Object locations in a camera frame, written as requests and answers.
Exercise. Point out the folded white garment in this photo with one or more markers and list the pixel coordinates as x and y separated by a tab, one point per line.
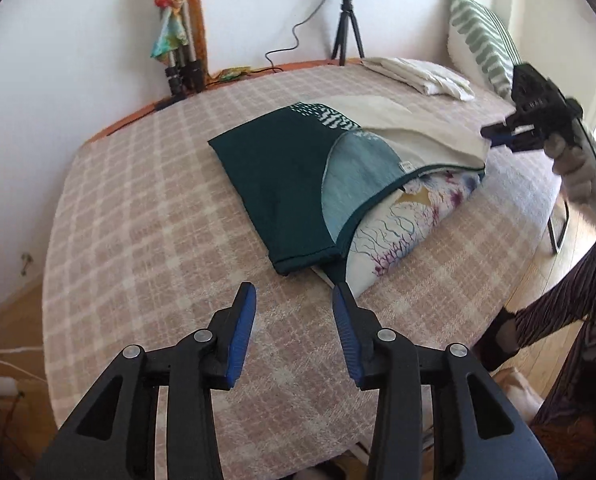
428	80

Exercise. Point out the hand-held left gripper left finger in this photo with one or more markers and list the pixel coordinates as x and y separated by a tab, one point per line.
243	330

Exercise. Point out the person's leg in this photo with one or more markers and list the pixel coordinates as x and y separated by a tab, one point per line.
543	305

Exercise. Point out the cream and teal printed t-shirt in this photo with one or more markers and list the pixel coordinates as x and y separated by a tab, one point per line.
278	175

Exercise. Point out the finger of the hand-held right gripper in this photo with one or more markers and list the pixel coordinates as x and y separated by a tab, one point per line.
503	127
515	144

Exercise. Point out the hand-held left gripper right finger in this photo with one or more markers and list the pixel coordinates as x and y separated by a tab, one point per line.
345	330

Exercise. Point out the metal furniture leg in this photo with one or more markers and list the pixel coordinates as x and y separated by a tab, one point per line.
560	230

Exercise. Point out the folded silver tripod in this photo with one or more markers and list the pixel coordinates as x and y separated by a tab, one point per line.
190	45

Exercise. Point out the green yellow small cloth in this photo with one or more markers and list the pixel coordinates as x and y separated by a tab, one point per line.
233	73

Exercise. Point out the green striped cushion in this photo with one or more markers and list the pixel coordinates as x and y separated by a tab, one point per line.
478	35

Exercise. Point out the person's right forearm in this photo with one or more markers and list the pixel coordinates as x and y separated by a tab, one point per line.
578	190

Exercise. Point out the black tabletop tripod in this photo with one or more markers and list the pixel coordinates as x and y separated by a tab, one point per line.
347	15

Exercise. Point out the colourful scarf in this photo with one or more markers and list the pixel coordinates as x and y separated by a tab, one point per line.
170	35

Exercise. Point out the person's dark patterned clothing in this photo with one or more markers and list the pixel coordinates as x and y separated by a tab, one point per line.
583	375

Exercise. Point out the white power strip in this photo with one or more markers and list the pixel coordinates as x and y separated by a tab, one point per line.
0	386

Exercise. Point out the pink checked tablecloth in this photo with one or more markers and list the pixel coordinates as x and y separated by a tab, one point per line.
153	240

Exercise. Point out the person's right hand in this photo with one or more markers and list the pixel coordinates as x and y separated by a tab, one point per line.
573	162

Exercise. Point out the small wall fixture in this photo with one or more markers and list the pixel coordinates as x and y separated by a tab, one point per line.
26	262

